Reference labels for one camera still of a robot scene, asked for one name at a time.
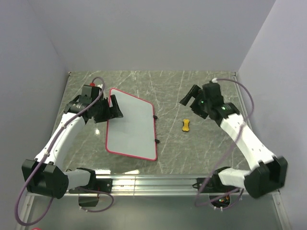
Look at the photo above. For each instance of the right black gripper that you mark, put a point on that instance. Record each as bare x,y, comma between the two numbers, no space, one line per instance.
193,92

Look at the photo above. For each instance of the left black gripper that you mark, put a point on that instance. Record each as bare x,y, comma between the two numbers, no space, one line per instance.
111,112

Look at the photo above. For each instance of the pink framed whiteboard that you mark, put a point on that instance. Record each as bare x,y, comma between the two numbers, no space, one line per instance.
134,134

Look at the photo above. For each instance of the yellow bone shaped eraser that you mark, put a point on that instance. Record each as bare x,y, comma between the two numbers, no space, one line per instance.
185,127

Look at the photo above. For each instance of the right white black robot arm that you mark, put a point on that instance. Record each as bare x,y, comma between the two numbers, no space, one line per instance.
266,173

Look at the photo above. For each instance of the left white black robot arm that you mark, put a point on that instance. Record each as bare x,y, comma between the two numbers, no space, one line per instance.
44,174

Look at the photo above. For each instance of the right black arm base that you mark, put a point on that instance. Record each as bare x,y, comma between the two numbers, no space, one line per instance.
208,185

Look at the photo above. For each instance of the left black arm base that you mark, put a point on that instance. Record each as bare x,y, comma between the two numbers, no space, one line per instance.
100,184

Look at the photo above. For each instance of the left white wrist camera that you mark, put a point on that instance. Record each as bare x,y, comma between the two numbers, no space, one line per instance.
96,85

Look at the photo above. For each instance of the right side aluminium rail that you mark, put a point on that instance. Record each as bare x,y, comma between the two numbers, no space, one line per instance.
239,95

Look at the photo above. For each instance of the whiteboard wire stand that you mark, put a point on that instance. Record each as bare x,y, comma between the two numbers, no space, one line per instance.
157,141

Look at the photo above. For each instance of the aluminium mounting rail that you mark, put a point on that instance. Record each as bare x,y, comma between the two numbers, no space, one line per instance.
123,185

